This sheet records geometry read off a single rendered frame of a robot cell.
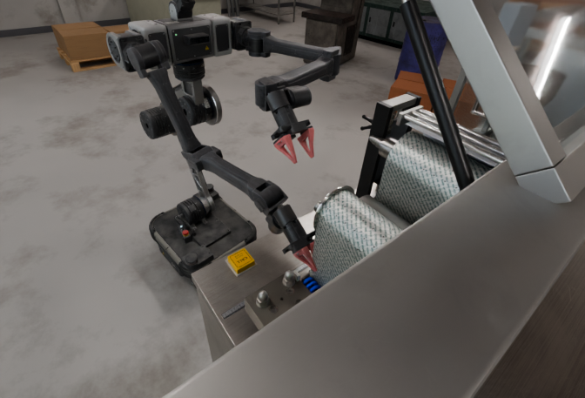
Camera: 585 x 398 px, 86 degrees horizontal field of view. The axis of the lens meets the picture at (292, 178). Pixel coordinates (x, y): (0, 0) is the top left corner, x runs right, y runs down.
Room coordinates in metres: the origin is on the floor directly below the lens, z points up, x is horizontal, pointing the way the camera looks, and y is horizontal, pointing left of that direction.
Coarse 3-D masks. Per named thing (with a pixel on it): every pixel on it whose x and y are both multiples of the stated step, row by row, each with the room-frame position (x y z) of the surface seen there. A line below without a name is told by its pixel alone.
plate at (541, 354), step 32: (576, 256) 0.34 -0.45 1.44; (576, 288) 0.28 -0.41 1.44; (544, 320) 0.23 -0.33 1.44; (576, 320) 0.23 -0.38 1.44; (512, 352) 0.18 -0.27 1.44; (544, 352) 0.19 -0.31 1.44; (576, 352) 0.19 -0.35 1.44; (512, 384) 0.15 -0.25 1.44; (544, 384) 0.15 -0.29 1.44; (576, 384) 0.15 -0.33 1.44
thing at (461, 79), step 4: (460, 72) 1.41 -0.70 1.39; (460, 76) 1.41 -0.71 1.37; (464, 76) 1.40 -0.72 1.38; (460, 80) 1.40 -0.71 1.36; (464, 80) 1.40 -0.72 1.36; (456, 84) 1.41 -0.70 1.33; (460, 84) 1.40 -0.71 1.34; (464, 84) 1.41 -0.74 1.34; (456, 88) 1.41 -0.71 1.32; (460, 88) 1.39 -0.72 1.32; (452, 92) 1.41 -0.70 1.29; (456, 92) 1.40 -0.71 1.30; (460, 92) 1.40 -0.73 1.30; (452, 96) 1.41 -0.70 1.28; (456, 96) 1.40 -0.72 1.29; (460, 96) 1.41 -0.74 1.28; (452, 100) 1.40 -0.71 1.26; (456, 100) 1.40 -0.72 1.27; (452, 104) 1.40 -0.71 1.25; (456, 104) 1.41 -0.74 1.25; (452, 108) 1.39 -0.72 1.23
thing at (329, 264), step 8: (320, 240) 0.56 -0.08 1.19; (320, 248) 0.56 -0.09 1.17; (328, 248) 0.54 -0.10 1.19; (320, 256) 0.55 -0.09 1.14; (328, 256) 0.53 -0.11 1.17; (336, 256) 0.51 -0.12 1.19; (320, 264) 0.55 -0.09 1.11; (328, 264) 0.53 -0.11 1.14; (336, 264) 0.51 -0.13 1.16; (344, 264) 0.49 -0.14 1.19; (312, 272) 0.57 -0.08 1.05; (320, 272) 0.54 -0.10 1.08; (328, 272) 0.52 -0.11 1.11; (336, 272) 0.51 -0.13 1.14; (320, 280) 0.54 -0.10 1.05; (328, 280) 0.52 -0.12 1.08
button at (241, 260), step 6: (240, 252) 0.72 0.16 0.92; (246, 252) 0.72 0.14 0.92; (228, 258) 0.69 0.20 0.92; (234, 258) 0.70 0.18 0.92; (240, 258) 0.70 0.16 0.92; (246, 258) 0.70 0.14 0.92; (234, 264) 0.67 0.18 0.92; (240, 264) 0.67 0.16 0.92; (246, 264) 0.67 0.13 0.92; (252, 264) 0.69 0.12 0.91; (240, 270) 0.65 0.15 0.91
